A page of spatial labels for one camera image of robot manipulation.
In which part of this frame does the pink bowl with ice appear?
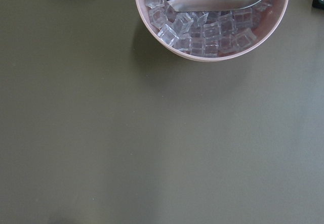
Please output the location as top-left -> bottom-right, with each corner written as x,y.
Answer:
134,0 -> 290,62

